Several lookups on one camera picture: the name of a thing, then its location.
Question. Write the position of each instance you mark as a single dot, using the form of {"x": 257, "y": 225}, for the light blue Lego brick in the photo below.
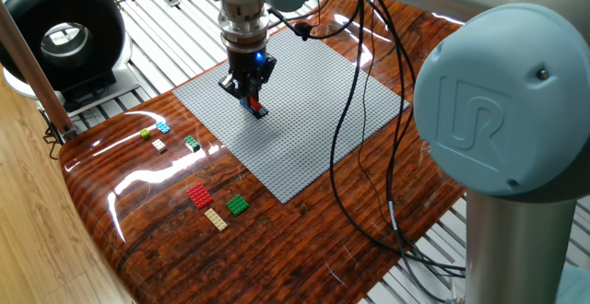
{"x": 163, "y": 127}

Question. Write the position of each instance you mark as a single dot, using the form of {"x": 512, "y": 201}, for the red long Lego brick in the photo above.
{"x": 256, "y": 104}

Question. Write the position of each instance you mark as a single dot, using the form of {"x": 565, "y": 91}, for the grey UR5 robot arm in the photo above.
{"x": 502, "y": 101}

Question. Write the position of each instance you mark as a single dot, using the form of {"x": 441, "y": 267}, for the tan Lego plate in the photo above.
{"x": 215, "y": 219}

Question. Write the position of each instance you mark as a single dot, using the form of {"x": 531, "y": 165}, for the red wide Lego plate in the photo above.
{"x": 200, "y": 196}

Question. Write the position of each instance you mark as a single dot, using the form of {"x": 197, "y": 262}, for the black Lego plate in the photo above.
{"x": 264, "y": 113}

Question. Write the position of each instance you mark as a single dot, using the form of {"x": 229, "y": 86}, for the green square Lego plate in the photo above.
{"x": 237, "y": 205}

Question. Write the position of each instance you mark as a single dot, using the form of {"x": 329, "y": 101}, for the wood pattern table mat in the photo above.
{"x": 276, "y": 258}

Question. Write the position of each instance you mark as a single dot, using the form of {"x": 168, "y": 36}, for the lime green Lego brick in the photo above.
{"x": 145, "y": 133}

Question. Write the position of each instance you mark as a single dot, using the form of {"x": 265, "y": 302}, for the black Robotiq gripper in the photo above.
{"x": 246, "y": 66}

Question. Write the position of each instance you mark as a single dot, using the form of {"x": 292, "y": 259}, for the green small Lego brick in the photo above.
{"x": 192, "y": 143}

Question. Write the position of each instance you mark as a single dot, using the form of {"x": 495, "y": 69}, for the grey Lego baseplate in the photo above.
{"x": 299, "y": 147}

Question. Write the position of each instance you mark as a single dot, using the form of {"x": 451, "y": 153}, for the brown wooden pole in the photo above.
{"x": 38, "y": 83}

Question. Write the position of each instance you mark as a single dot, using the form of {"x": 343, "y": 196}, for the white Lego brick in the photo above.
{"x": 159, "y": 145}

